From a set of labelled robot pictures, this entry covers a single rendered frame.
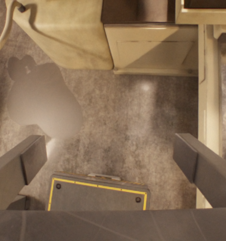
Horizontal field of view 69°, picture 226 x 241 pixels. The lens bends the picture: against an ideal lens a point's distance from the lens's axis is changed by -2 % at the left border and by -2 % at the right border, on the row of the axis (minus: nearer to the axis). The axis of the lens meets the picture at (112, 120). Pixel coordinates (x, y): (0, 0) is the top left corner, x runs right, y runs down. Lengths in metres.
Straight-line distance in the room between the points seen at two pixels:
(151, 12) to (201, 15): 0.43
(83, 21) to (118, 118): 0.80
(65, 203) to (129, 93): 1.02
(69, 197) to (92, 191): 0.17
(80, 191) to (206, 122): 0.89
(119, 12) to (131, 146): 0.99
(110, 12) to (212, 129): 0.85
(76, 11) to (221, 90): 0.94
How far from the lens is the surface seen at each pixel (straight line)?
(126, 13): 1.15
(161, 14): 1.15
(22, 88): 1.94
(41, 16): 1.33
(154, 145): 1.48
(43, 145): 0.16
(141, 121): 1.49
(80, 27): 1.19
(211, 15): 0.80
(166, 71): 1.59
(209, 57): 0.94
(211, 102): 0.86
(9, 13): 1.31
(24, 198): 1.73
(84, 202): 1.26
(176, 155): 0.16
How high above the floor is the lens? 1.47
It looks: 78 degrees down
